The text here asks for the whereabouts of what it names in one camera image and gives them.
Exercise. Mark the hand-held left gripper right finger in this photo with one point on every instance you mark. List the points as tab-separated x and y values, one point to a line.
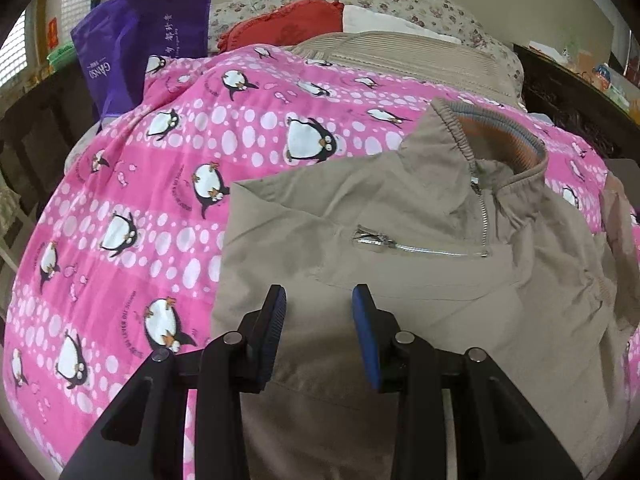
364	332

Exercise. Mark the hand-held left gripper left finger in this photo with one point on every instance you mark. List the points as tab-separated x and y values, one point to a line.
274	332

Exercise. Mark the beige zip jacket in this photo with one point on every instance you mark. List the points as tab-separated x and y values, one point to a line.
425	240

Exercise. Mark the pink penguin print blanket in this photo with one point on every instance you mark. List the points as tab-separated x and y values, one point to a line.
150	200

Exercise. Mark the beige ribbed cushion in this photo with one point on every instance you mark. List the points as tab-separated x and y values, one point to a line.
410	62

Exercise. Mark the red ruffled pillow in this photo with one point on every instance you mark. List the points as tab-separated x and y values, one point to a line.
285	25

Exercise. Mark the white cloth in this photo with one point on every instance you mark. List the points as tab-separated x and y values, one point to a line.
390	25

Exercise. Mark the dark wooden side cabinet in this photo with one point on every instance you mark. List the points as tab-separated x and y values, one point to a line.
35	125

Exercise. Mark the dark wooden headboard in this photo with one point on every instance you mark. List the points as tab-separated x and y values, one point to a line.
575	95

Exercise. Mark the purple shopping bag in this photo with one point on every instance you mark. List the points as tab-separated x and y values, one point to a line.
130	45

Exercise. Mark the floral pillow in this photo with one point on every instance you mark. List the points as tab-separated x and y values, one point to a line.
380	2

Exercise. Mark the window with grille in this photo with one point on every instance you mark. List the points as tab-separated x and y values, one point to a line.
50	15

